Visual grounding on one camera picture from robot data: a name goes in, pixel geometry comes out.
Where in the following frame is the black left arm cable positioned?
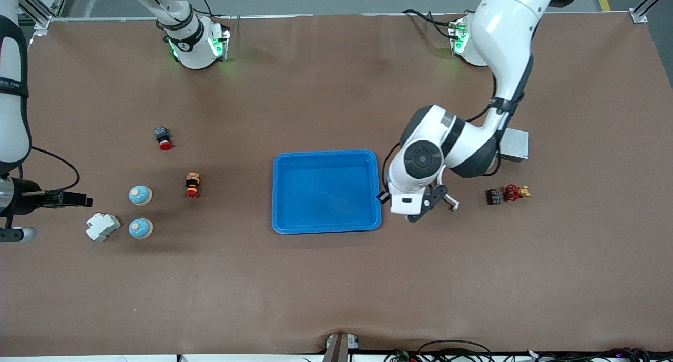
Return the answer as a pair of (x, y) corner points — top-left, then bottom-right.
(382, 102), (505, 192)

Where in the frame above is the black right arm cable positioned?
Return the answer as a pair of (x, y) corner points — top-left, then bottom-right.
(21, 146), (81, 195)

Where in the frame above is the red handwheel brass valve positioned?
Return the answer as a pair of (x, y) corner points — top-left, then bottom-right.
(502, 184), (531, 203)

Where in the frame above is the brown table mat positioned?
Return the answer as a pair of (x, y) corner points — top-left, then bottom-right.
(0, 12), (673, 355)

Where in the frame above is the black looped cable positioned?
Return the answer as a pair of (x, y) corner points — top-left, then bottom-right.
(418, 339), (493, 362)

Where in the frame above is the light blue round bell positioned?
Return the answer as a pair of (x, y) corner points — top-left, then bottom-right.
(128, 217), (154, 240)
(128, 185), (154, 207)

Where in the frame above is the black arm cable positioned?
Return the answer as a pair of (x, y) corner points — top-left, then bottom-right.
(21, 146), (81, 195)
(382, 102), (505, 192)

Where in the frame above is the grey mounting bracket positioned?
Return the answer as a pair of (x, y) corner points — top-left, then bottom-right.
(322, 332), (360, 362)

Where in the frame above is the dark cable bundle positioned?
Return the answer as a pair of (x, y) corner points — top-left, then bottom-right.
(526, 347), (655, 362)

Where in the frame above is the white circuit breaker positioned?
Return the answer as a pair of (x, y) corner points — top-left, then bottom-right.
(86, 212), (122, 242)

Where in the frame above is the red push button black base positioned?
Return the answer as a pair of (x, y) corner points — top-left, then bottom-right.
(154, 127), (174, 152)

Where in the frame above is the grey metal box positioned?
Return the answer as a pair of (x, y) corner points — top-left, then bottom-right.
(497, 129), (530, 163)

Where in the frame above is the blue plastic tray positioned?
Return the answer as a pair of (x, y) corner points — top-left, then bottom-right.
(271, 149), (382, 235)

